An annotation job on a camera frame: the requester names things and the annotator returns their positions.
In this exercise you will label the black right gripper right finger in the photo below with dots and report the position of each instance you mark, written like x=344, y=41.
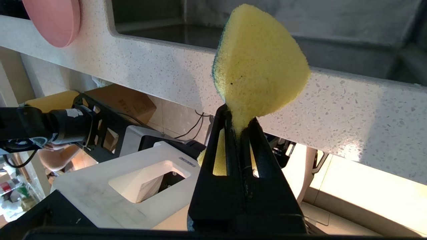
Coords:
x=277, y=206

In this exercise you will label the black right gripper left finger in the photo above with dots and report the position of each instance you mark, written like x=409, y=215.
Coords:
x=217, y=206

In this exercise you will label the yellow green sponge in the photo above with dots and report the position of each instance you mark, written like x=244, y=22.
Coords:
x=260, y=60

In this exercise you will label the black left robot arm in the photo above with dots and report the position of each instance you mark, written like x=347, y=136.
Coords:
x=33, y=128

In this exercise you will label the stainless steel sink basin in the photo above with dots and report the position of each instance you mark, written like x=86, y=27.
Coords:
x=333, y=33

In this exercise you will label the white counter cabinet front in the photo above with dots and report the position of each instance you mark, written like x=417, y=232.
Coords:
x=367, y=190

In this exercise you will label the brown box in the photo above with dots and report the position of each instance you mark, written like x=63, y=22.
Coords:
x=123, y=100

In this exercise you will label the yellow cardboard box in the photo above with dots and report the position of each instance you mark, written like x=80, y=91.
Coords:
x=50, y=101

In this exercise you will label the pink plate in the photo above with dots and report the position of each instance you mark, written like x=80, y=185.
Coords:
x=53, y=20

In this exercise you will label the black metal base frame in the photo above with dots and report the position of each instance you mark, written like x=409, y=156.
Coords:
x=113, y=123

